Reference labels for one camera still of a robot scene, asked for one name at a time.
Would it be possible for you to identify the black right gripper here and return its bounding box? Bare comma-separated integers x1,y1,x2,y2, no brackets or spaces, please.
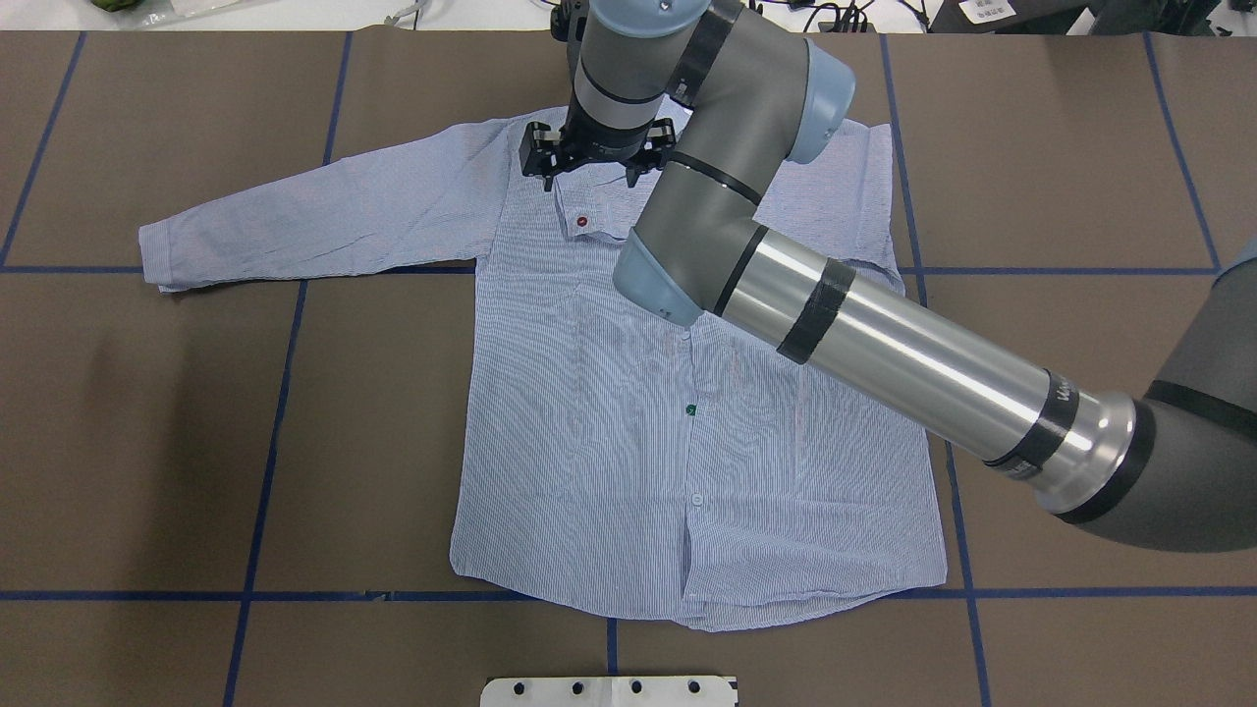
518,107,678,192

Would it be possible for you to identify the light blue striped shirt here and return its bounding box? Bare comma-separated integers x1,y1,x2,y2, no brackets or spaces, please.
137,114,948,632

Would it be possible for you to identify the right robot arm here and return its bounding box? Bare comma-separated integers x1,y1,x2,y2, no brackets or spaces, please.
519,1,1256,552

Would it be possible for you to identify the green fabric pouch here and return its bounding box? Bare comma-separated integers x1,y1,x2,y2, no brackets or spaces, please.
89,0,145,13

